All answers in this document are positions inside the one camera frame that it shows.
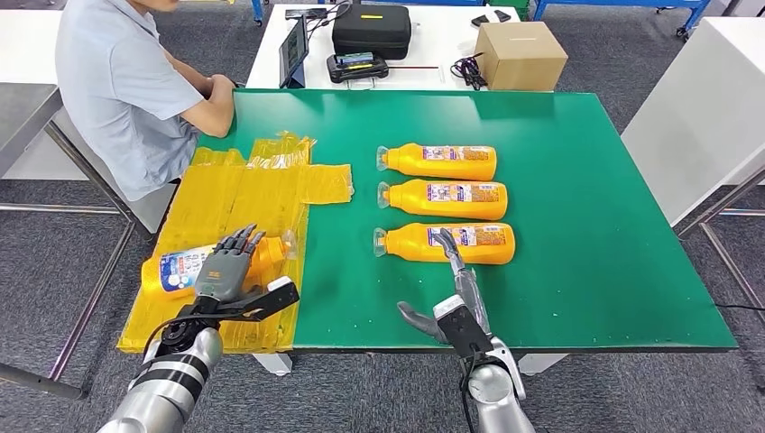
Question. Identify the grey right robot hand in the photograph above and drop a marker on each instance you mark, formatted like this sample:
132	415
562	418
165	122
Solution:
472	299

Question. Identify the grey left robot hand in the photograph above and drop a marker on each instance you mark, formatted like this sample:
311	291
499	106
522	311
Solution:
221	275

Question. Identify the orange detergent bottle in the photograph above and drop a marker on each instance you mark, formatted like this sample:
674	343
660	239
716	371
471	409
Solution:
173	272
406	161
406	244
412	200

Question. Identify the person's forearm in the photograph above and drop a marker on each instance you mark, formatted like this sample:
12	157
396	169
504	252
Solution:
218	113

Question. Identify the yellow plastic film mat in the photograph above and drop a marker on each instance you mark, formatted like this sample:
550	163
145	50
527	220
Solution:
209	197

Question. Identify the white table foot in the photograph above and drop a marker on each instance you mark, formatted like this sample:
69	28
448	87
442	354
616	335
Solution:
541	363
272	363

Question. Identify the person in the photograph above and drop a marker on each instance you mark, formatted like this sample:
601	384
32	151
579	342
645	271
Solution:
119	89

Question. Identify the dark tablet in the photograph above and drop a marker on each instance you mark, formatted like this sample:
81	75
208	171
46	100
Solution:
293	51

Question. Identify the black handheld controller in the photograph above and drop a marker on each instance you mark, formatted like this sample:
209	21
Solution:
358	70

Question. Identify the brown cardboard box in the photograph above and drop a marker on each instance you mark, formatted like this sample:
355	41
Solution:
520	57

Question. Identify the white table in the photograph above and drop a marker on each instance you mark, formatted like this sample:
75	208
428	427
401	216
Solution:
699	119
430	42

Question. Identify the flat black phone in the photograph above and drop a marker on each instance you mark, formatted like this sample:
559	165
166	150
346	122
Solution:
305	13

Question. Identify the small black phone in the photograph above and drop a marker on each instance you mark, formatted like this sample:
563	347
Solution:
480	21
502	15

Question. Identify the black carrying case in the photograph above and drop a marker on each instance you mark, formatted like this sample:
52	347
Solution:
370	33

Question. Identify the green plastic crate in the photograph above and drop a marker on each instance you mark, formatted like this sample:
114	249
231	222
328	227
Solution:
508	6

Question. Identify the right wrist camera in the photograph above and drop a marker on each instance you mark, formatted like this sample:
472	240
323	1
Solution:
463	331

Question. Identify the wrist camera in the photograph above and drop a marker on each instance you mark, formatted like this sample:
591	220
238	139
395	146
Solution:
269	302
463	331

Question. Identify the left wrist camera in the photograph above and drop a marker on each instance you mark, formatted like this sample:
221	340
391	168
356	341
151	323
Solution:
269	302

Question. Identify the steel frame table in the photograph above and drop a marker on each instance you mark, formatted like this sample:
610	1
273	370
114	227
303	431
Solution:
24	119

